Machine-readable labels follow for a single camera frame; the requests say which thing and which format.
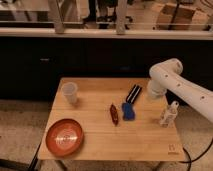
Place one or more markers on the red pen-like object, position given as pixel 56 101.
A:
pixel 114 114

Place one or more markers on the blue eraser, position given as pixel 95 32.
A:
pixel 128 112

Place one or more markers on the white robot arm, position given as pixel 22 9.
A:
pixel 165 76

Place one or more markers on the black striped whiteboard eraser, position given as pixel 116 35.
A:
pixel 135 91

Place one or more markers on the translucent plastic cup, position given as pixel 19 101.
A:
pixel 69 90

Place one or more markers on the black office chair base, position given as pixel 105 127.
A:
pixel 102 11

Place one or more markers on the orange round bowl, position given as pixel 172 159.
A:
pixel 64 137

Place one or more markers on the small clear bottle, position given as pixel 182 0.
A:
pixel 169 114

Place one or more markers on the cardboard box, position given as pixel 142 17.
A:
pixel 180 17

